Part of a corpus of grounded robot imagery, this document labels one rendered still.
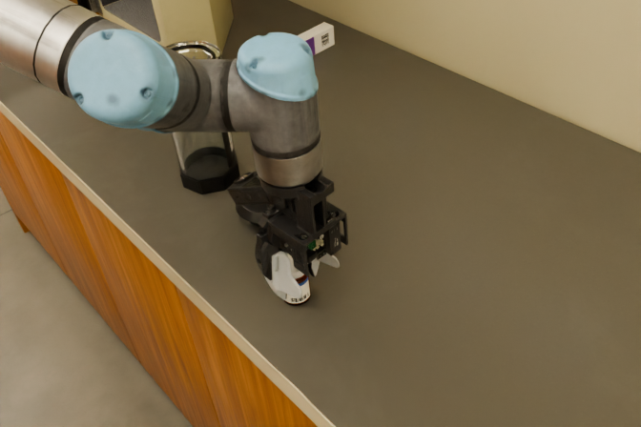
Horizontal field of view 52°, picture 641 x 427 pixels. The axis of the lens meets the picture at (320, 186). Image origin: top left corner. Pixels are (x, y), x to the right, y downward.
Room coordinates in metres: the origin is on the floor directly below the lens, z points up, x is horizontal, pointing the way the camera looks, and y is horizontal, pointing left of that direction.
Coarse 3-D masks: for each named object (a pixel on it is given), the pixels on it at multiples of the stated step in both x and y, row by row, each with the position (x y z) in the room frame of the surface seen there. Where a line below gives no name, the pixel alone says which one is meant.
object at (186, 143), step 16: (176, 48) 0.90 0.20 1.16; (192, 48) 0.91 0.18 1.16; (208, 48) 0.89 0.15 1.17; (176, 144) 0.84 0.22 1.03; (192, 144) 0.82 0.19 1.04; (208, 144) 0.82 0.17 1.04; (192, 160) 0.82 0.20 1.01; (208, 160) 0.82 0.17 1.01; (224, 160) 0.84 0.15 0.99; (192, 176) 0.83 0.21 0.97; (208, 176) 0.82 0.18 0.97
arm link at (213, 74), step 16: (192, 64) 0.54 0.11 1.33; (208, 64) 0.58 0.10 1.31; (224, 64) 0.58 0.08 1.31; (208, 80) 0.56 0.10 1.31; (224, 80) 0.56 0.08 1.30; (208, 96) 0.54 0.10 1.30; (224, 96) 0.55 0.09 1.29; (208, 112) 0.54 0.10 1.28; (224, 112) 0.54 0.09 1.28; (144, 128) 0.56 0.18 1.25; (176, 128) 0.52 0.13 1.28; (192, 128) 0.54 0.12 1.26; (208, 128) 0.55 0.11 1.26; (224, 128) 0.55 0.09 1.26
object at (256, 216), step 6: (252, 204) 0.74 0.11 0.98; (258, 204) 0.74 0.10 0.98; (264, 204) 0.74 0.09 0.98; (240, 210) 0.74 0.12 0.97; (246, 210) 0.73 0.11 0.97; (252, 210) 0.73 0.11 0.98; (258, 210) 0.73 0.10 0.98; (240, 216) 0.73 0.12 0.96; (246, 216) 0.73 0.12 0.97; (252, 216) 0.72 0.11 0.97; (258, 216) 0.72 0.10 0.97; (252, 222) 0.73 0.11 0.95
